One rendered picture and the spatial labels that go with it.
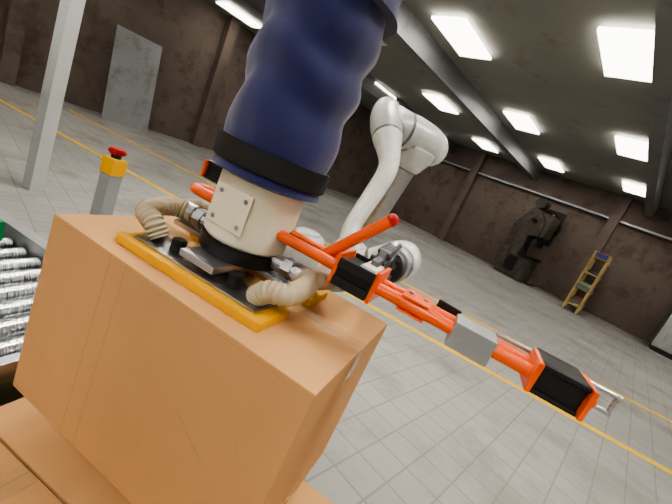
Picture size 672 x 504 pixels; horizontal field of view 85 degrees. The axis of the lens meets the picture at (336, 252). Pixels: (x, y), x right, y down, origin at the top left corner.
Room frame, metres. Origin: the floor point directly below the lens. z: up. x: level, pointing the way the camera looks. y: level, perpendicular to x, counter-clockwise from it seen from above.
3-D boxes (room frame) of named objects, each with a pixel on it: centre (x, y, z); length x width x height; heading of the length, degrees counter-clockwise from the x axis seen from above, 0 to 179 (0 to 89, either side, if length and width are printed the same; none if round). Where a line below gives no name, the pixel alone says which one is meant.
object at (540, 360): (0.54, -0.39, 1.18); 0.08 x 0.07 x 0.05; 73
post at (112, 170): (1.50, 1.00, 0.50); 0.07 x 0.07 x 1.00; 73
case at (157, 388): (0.73, 0.17, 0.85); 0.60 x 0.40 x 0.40; 71
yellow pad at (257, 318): (0.63, 0.21, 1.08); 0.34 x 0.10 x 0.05; 73
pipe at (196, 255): (0.72, 0.18, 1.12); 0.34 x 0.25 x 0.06; 73
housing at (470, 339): (0.59, -0.26, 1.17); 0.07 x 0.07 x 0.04; 73
